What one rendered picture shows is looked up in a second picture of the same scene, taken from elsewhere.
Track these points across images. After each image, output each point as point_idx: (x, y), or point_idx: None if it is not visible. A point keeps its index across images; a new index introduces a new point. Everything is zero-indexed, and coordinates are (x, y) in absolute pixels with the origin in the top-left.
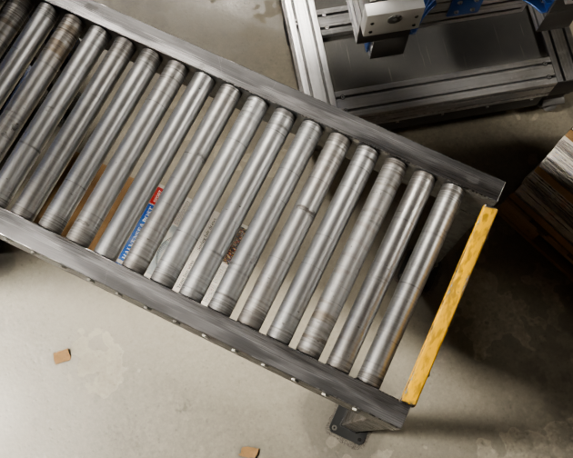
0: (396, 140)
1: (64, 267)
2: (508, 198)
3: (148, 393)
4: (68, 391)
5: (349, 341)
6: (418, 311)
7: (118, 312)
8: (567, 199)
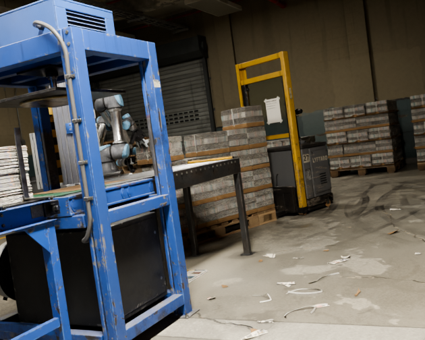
0: None
1: (196, 169)
2: None
3: (240, 274)
4: (239, 283)
5: (218, 160)
6: (210, 253)
7: (206, 282)
8: (180, 208)
